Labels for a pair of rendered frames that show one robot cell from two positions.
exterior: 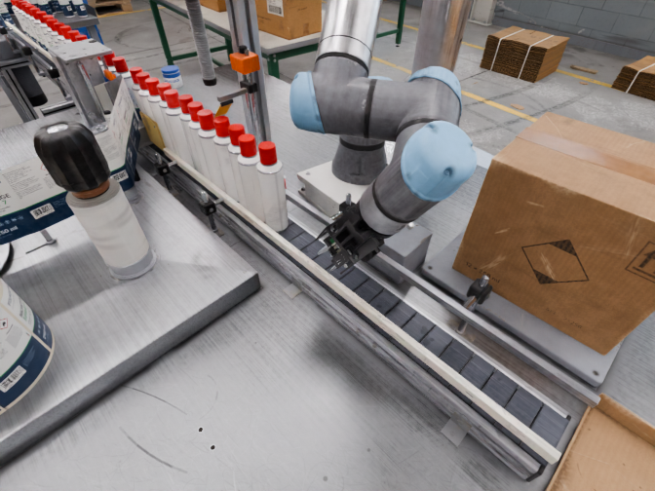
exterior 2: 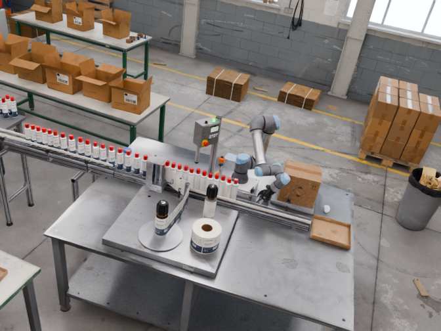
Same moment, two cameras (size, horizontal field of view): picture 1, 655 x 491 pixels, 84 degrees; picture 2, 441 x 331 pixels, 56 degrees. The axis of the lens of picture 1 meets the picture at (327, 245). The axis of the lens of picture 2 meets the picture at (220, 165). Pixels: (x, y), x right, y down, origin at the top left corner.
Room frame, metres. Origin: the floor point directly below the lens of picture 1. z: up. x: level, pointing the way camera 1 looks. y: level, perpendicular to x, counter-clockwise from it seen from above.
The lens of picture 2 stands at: (-1.46, 1.73, 2.90)
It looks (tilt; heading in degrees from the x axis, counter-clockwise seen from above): 33 degrees down; 325
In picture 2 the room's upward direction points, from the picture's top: 9 degrees clockwise
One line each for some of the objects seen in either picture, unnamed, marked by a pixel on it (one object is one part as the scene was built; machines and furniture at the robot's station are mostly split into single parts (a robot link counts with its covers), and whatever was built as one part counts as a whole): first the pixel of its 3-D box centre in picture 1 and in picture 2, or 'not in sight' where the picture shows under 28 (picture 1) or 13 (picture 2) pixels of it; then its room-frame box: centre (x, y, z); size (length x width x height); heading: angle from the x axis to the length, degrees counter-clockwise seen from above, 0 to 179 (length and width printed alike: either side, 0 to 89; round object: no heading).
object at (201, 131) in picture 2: not in sight; (206, 132); (0.89, 0.27, 1.38); 0.17 x 0.10 x 0.19; 99
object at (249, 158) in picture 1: (253, 180); (228, 188); (0.65, 0.16, 0.98); 0.05 x 0.05 x 0.20
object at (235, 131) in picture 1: (244, 169); (222, 186); (0.69, 0.19, 0.98); 0.05 x 0.05 x 0.20
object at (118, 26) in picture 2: not in sight; (115, 23); (5.09, -0.38, 0.97); 0.43 x 0.42 x 0.37; 125
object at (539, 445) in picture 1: (289, 248); (243, 203); (0.52, 0.08, 0.90); 1.07 x 0.01 x 0.02; 44
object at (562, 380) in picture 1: (315, 213); (246, 193); (0.57, 0.03, 0.95); 1.07 x 0.01 x 0.01; 44
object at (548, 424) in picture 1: (230, 197); (209, 196); (0.75, 0.25, 0.86); 1.65 x 0.08 x 0.04; 44
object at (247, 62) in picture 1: (243, 130); (218, 175); (0.76, 0.19, 1.05); 0.10 x 0.04 x 0.33; 134
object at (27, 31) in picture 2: not in sight; (31, 23); (7.88, 0.50, 0.19); 0.64 x 0.54 x 0.37; 132
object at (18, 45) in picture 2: not in sight; (7, 53); (3.96, 1.31, 0.97); 0.45 x 0.40 x 0.37; 130
